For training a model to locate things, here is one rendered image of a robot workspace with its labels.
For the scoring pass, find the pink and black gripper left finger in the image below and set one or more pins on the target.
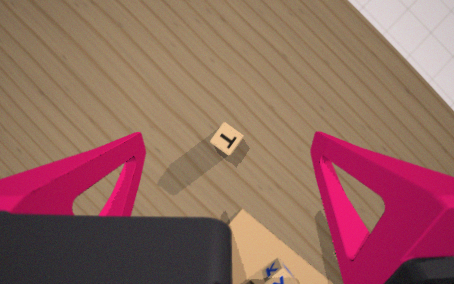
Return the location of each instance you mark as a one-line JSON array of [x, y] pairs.
[[51, 189]]

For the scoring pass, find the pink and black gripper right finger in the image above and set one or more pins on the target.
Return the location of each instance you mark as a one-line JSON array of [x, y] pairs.
[[418, 220]]

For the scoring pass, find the tan flat mat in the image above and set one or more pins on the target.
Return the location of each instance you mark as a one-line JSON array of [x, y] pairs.
[[254, 247]]

